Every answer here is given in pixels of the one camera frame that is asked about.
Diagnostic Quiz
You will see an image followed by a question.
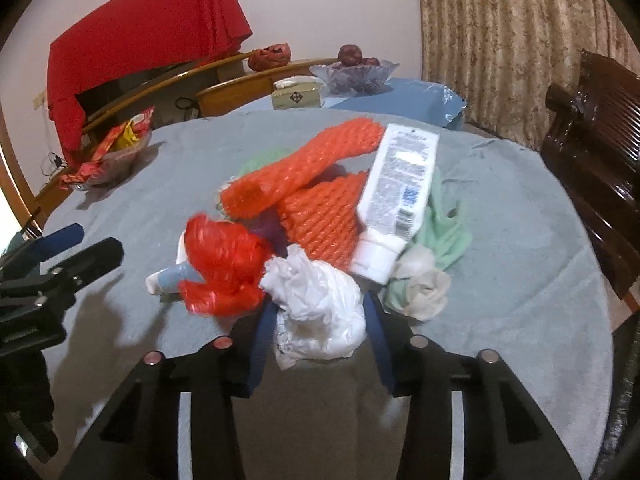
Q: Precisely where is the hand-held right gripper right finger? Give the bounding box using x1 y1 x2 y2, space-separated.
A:
362 292 583 480

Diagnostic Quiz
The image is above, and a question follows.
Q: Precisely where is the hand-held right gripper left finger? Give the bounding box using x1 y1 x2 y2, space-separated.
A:
60 305 277 480

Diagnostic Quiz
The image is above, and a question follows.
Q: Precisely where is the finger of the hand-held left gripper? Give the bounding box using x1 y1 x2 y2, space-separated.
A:
0 223 85 281
0 237 124 313

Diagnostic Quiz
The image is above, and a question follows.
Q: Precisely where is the white plastic bag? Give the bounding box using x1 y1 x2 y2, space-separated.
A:
260 244 368 372

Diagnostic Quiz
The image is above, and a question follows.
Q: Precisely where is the orange sponge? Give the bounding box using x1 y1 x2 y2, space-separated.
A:
277 170 371 273

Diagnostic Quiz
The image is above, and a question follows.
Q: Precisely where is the small pale blue tube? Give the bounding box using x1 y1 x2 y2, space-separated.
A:
146 262 203 296

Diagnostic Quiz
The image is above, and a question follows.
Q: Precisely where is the crumpled white tissue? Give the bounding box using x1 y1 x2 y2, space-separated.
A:
395 247 451 322

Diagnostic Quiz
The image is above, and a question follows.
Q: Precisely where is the crumpled red plastic bag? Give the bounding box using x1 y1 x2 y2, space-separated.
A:
177 213 273 317

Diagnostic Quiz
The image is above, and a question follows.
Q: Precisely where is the glass snack bowl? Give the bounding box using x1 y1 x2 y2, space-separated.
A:
75 127 153 188

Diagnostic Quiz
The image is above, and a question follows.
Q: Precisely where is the purple wrapper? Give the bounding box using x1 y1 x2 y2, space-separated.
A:
250 210 288 256

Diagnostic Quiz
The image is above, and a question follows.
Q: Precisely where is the yellow snack packet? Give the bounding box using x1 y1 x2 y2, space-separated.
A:
117 121 141 150

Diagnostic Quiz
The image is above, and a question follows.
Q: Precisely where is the white squeeze tube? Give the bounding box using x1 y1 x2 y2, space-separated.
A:
348 124 441 283

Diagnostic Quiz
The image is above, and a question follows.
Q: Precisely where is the television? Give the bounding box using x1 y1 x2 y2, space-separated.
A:
75 62 201 126

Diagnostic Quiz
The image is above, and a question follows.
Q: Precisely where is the orange foam fruit net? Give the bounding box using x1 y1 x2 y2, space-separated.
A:
220 117 387 218

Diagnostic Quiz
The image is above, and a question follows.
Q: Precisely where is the red cloth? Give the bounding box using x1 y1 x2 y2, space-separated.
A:
46 0 253 168

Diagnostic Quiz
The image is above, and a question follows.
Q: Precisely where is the blue table cloth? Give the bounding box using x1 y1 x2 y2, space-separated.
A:
205 77 468 133

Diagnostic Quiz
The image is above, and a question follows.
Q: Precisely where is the tissue box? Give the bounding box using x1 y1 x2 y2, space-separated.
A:
271 76 326 110

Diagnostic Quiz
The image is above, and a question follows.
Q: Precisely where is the red basket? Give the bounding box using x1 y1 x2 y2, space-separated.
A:
247 42 292 72

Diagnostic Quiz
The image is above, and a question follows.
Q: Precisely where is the glass fruit bowl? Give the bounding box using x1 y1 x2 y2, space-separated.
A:
309 60 401 95

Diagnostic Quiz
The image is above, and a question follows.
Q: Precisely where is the dark wooden chair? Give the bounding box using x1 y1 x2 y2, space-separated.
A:
540 49 640 313

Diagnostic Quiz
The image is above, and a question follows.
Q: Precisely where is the patterned beige curtain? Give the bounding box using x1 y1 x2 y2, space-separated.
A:
415 0 640 153

